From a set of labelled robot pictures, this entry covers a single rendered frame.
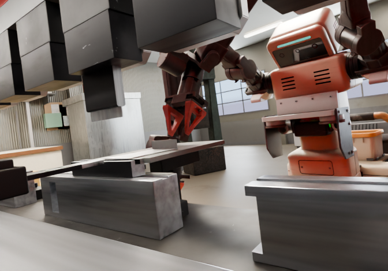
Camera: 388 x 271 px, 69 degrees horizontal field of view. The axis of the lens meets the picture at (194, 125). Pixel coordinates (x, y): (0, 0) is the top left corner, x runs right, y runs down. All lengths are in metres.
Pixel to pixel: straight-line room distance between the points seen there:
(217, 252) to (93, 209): 0.29
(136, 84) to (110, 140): 3.84
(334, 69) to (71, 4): 0.79
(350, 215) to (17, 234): 0.30
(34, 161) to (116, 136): 1.83
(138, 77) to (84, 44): 9.91
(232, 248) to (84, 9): 0.46
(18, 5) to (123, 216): 0.54
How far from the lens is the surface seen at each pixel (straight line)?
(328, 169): 1.09
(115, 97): 0.54
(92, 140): 6.76
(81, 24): 0.58
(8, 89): 0.87
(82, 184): 0.62
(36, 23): 0.73
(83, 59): 0.57
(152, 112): 10.54
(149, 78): 10.70
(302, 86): 1.09
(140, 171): 0.53
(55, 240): 0.23
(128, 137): 7.18
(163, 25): 0.42
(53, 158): 6.49
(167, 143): 0.64
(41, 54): 0.71
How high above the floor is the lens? 1.05
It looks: 1 degrees down
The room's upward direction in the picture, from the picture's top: 7 degrees counter-clockwise
